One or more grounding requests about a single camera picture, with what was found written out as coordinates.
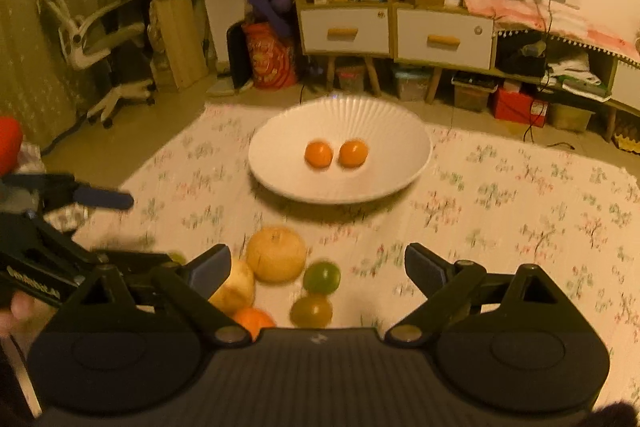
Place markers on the small orange right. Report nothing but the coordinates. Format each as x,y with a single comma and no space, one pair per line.
353,154

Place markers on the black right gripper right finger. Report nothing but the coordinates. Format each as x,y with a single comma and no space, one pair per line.
452,291

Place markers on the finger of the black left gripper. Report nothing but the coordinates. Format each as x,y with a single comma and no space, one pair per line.
145,243
95,197

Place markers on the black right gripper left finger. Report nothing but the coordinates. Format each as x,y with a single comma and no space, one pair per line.
188,288

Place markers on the small orange left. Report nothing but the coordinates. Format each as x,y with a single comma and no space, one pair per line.
318,154

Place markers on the pale yellow streaked melon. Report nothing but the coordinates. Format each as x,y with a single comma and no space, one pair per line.
238,291

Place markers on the large orange tangerine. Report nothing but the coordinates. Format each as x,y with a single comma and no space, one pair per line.
253,320

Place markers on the long low tv cabinet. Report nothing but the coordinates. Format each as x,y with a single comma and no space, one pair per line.
569,71

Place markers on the pink cloth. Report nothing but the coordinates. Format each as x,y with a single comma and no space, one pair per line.
560,20

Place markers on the white ribbed plate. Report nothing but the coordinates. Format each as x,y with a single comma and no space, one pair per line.
399,150

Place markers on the red box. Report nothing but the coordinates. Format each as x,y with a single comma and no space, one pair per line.
519,107

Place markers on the left hand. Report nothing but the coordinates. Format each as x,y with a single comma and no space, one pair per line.
19,310

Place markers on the olive green tomato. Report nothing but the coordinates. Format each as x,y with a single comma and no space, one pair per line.
311,312

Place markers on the small orange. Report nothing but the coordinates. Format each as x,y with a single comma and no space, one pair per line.
353,154
318,154

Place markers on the white office chair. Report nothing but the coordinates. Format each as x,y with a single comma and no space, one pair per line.
80,52

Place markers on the round tan melon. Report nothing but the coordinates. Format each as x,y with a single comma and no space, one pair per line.
276,255

